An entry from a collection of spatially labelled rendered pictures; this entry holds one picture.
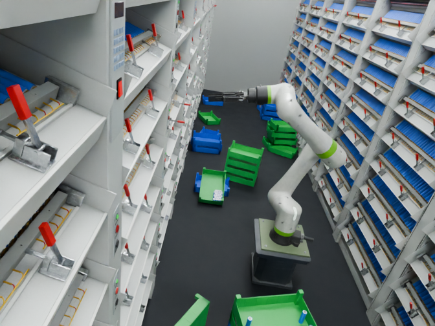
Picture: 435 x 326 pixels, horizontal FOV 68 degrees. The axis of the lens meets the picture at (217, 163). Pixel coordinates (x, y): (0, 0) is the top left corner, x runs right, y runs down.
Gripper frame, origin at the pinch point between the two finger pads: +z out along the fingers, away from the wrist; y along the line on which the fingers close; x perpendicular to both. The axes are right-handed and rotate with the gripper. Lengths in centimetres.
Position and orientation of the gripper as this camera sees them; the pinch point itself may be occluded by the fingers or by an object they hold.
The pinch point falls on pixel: (215, 97)
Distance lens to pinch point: 167.0
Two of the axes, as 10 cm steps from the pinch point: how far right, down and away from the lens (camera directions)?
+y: 0.3, -4.7, 8.8
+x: -0.6, -8.8, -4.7
